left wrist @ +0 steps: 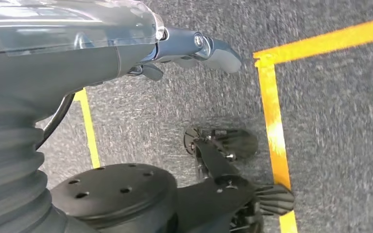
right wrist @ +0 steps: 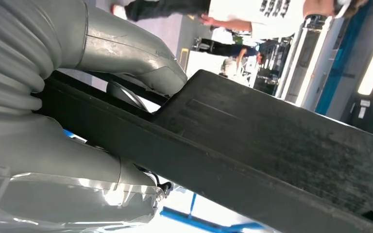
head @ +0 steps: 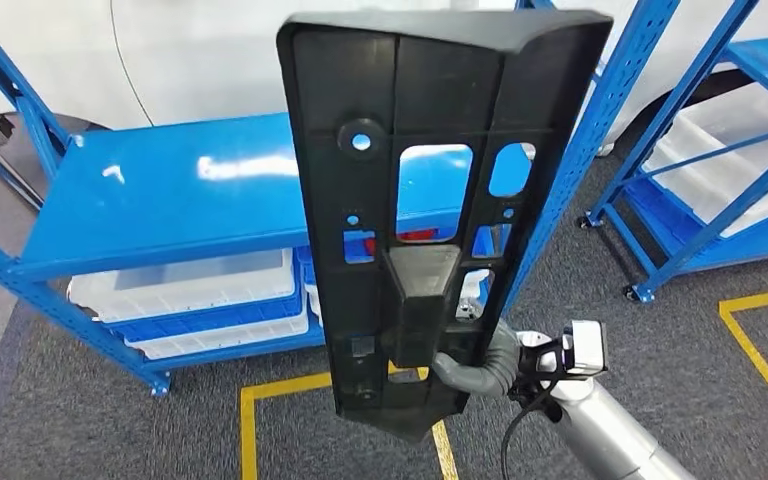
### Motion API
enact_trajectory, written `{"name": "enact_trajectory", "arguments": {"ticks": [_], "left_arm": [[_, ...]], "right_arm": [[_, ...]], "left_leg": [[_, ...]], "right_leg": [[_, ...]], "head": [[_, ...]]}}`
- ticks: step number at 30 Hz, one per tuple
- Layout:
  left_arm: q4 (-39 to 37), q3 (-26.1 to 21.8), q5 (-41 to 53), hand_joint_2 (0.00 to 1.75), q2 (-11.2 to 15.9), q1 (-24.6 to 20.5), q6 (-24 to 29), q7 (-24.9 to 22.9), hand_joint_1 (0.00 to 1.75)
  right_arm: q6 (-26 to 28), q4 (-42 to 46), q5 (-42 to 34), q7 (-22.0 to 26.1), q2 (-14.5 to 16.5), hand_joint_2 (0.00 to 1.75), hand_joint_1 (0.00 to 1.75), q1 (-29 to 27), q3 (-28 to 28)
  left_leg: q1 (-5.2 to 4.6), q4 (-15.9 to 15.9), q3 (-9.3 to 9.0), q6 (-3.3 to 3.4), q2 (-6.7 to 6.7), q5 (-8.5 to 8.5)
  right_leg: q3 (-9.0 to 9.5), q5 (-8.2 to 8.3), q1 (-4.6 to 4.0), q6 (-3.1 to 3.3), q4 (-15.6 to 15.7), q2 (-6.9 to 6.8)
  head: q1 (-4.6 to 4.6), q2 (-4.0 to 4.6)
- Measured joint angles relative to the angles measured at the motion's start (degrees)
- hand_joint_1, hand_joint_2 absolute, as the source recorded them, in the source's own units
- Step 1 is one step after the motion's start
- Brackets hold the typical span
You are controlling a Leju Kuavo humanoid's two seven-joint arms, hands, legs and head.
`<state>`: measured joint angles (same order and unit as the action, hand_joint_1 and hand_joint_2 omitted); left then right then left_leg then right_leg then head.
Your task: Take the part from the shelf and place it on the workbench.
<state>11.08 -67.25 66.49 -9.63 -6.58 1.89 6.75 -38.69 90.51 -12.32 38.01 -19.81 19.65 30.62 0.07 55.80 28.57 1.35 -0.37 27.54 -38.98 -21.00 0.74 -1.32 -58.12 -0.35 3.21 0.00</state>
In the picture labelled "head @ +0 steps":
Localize white plastic bin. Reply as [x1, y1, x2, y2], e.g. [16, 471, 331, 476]
[642, 119, 768, 236]
[67, 248, 297, 325]
[678, 82, 768, 170]
[125, 311, 310, 361]

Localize white car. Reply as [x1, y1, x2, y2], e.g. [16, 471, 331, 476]
[0, 0, 768, 160]

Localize black plastic panel part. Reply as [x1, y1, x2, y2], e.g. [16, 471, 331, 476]
[275, 9, 615, 444]

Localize blue bin with red parts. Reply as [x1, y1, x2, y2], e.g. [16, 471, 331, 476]
[342, 228, 440, 266]

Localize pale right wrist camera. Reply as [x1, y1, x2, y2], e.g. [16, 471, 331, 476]
[559, 319, 609, 378]

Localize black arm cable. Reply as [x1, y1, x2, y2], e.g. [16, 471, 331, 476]
[499, 384, 558, 480]

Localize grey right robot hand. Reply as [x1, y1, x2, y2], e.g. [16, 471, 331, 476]
[431, 352, 506, 399]

